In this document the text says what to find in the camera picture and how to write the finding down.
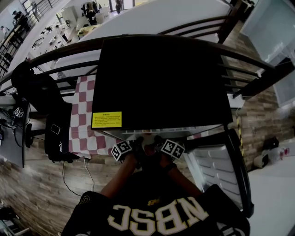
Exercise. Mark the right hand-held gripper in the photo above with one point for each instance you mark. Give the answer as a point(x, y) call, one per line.
point(172, 148)

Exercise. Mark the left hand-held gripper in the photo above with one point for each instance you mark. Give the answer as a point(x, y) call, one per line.
point(121, 151)

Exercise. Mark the black fridge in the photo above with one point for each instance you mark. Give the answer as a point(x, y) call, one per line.
point(161, 80)

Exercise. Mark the person's left forearm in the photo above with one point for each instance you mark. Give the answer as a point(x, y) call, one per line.
point(119, 175)

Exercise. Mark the person's right forearm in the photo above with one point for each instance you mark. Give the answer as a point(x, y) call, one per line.
point(184, 182)

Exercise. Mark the black wristband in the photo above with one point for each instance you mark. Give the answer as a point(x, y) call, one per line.
point(171, 167)

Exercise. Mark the red white checkered cloth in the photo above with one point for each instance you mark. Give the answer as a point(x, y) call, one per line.
point(80, 115)

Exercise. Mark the black backpack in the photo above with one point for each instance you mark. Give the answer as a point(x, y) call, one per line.
point(57, 138)

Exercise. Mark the black printed jersey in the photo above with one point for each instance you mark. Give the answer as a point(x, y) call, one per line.
point(156, 212)

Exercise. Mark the yellow black striped tape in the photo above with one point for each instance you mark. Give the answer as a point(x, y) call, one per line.
point(240, 136)

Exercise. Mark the black bag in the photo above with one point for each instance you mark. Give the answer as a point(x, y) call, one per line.
point(270, 143)

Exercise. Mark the black office chair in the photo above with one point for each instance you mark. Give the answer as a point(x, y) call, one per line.
point(39, 90)

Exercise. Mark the white plastic bag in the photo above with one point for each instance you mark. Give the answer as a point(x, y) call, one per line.
point(277, 153)

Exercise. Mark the dark wooden railing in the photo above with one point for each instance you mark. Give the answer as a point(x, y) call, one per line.
point(69, 49)

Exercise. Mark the black metal railing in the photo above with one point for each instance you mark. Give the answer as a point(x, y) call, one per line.
point(11, 50)

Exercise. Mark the glass panel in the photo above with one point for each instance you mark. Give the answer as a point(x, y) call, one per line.
point(269, 27)

